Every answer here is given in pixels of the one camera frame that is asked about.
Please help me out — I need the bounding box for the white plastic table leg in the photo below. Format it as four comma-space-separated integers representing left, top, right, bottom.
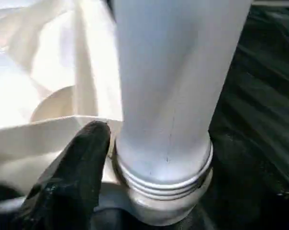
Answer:
109, 0, 254, 199

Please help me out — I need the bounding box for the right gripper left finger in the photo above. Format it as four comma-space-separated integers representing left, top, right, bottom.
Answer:
13, 120, 111, 230

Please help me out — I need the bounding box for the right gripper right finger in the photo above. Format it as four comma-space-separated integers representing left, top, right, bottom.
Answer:
202, 133, 289, 230

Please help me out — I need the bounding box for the white plastic table top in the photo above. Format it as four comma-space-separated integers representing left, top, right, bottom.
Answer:
0, 0, 214, 226

